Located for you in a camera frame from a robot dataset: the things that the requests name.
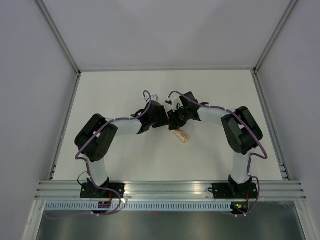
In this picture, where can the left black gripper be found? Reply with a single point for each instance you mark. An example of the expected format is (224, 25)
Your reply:
(164, 119)

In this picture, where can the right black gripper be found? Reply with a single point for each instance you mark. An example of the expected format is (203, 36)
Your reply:
(174, 123)

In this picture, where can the peach cloth napkin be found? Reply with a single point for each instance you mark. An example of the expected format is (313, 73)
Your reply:
(180, 134)

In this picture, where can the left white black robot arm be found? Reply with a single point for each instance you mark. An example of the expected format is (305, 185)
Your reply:
(96, 137)

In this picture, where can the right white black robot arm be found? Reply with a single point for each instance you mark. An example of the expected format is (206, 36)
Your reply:
(242, 132)

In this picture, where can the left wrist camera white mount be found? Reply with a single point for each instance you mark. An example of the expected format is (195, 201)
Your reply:
(154, 98)

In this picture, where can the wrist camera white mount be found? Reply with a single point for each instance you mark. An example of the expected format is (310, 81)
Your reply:
(154, 98)
(173, 100)

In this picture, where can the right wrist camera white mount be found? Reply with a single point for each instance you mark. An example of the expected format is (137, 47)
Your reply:
(173, 100)

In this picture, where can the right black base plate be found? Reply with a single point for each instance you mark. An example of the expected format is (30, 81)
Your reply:
(227, 192)

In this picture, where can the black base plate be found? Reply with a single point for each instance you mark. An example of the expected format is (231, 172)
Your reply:
(227, 192)
(89, 191)

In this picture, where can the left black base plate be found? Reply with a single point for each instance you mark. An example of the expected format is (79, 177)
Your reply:
(89, 191)

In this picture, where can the aluminium front rail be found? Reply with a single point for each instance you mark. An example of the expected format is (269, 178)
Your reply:
(170, 190)

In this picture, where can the white slotted cable duct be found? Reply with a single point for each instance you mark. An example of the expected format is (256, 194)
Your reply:
(220, 206)

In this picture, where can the aluminium frame left post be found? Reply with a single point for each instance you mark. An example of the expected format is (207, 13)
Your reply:
(57, 35)

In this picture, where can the aluminium frame post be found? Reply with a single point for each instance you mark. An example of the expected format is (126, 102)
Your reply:
(275, 34)
(57, 35)

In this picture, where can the aluminium frame right post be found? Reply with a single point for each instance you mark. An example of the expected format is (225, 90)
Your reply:
(275, 34)

